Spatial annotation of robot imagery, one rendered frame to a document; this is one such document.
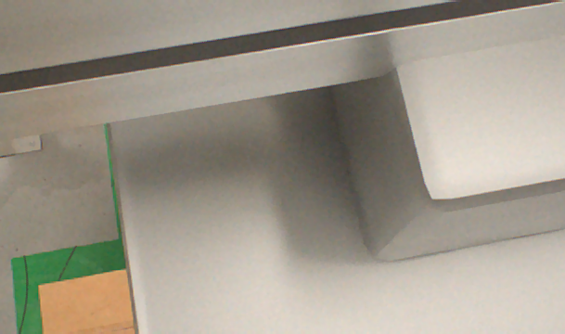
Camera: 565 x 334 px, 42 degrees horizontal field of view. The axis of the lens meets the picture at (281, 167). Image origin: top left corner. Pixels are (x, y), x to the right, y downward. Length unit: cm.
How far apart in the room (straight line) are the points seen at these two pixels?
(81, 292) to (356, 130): 246
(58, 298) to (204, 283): 243
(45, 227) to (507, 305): 309
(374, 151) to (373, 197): 2
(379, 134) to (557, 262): 9
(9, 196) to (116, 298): 93
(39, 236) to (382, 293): 308
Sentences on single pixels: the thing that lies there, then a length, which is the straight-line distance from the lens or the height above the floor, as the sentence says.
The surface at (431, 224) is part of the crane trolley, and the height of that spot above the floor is 294.
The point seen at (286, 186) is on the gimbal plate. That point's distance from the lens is 23.
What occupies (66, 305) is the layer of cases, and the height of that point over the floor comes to 54.
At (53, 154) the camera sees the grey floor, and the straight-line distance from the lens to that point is 335.
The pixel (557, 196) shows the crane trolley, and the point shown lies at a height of 295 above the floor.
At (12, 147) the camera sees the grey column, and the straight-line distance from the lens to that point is 339.
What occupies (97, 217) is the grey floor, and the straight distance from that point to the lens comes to 323.
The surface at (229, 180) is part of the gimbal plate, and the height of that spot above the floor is 288.
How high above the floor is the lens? 309
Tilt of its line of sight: 75 degrees down
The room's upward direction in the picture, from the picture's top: 6 degrees clockwise
